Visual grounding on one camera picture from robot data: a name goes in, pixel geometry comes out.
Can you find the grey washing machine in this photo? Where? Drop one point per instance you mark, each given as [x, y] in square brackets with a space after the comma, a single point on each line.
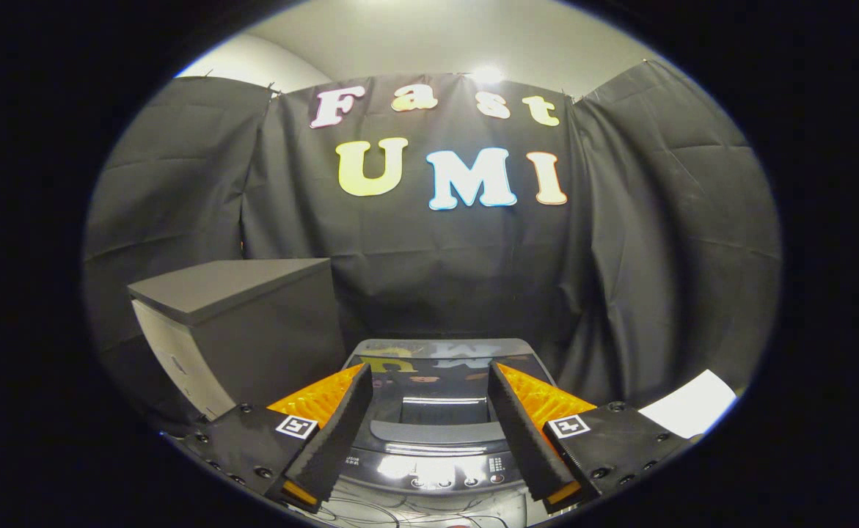
[436, 469]

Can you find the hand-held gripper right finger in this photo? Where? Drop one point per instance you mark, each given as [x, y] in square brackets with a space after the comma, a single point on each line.
[528, 440]

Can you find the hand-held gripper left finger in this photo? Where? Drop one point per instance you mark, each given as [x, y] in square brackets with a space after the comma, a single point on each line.
[334, 440]

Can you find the ceiling light panel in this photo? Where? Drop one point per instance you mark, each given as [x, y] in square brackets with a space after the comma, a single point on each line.
[486, 74]

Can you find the white sheet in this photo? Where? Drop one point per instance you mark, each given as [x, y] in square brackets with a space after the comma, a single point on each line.
[693, 403]

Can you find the black backdrop cloth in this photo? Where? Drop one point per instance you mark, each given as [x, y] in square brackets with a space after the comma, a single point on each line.
[656, 257]

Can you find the dark grey cabinet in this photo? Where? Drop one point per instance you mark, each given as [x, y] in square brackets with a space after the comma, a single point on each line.
[253, 345]

